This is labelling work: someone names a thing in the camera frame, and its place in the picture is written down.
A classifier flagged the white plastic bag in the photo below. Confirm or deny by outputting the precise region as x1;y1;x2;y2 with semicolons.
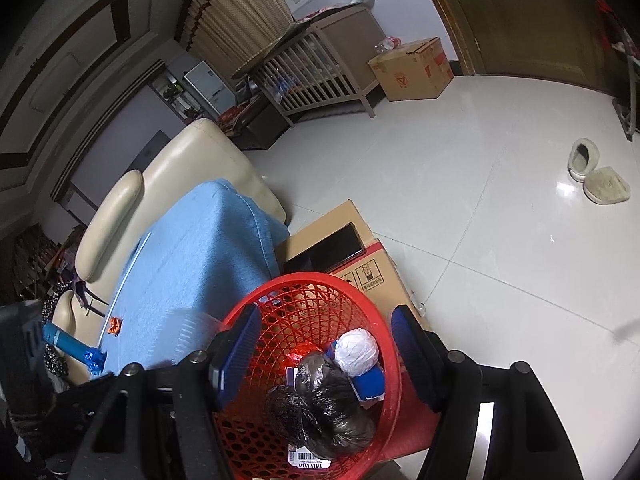
333;327;380;378

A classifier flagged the red plastic mesh basket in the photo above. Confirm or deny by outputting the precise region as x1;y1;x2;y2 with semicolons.
210;272;437;480

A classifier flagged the blue plastic bag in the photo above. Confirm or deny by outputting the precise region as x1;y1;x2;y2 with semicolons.
80;347;109;376

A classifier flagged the taped brown cardboard box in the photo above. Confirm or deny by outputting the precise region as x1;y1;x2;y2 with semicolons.
368;36;455;103

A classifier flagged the small white fridge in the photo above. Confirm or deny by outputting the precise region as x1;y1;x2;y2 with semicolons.
182;60;237;122

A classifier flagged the clear ribbed plastic container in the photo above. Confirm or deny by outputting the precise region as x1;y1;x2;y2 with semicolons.
160;308;224;367

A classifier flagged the white drying rack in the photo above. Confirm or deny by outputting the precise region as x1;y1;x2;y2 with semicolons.
612;35;640;142

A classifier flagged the white cardboard box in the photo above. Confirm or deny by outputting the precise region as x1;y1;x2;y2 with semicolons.
286;447;334;471

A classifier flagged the blue snack packet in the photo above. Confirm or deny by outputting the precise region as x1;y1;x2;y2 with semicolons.
350;355;386;407

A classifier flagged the beige leather sofa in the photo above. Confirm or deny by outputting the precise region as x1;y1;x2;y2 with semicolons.
50;118;289;387

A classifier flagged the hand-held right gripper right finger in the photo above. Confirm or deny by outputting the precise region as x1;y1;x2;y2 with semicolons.
391;304;583;480

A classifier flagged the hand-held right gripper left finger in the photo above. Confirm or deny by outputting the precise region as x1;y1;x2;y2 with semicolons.
72;304;264;480

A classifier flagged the beige fluffy slipper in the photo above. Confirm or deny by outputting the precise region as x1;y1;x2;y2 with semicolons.
584;165;632;205
567;138;604;183

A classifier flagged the brown cardboard box with symbols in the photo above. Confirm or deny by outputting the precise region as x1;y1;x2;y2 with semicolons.
274;199;432;332

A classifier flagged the brown wooden door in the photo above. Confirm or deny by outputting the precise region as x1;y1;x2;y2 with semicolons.
407;0;627;97

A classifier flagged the teal water bottle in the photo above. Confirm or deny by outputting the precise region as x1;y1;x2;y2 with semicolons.
42;322;94;361

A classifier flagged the wooden baby crib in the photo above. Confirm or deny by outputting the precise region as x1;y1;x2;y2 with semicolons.
249;2;387;129

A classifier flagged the black plastic bag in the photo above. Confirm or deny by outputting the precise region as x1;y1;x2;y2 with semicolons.
265;352;377;459

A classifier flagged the red plastic bag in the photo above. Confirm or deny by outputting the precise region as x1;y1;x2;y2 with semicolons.
285;342;332;369

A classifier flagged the beige pleated curtain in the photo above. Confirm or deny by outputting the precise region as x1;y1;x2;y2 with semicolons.
174;0;294;79

